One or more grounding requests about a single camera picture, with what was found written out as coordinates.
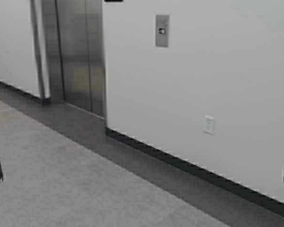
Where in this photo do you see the elevator call button panel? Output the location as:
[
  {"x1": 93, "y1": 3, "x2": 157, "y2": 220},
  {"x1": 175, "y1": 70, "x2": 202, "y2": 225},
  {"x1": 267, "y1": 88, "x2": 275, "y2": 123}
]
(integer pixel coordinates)
[{"x1": 155, "y1": 15, "x2": 169, "y2": 48}]

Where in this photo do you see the stainless steel elevator door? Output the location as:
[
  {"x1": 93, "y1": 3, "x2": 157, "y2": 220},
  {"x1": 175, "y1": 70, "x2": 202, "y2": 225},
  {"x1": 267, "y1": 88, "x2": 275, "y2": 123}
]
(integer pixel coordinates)
[{"x1": 31, "y1": 0, "x2": 105, "y2": 117}]

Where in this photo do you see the white wall outlet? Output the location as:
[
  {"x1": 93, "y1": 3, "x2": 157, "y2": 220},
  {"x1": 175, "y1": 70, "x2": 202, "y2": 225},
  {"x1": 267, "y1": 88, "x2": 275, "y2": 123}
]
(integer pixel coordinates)
[{"x1": 203, "y1": 115, "x2": 214, "y2": 135}]

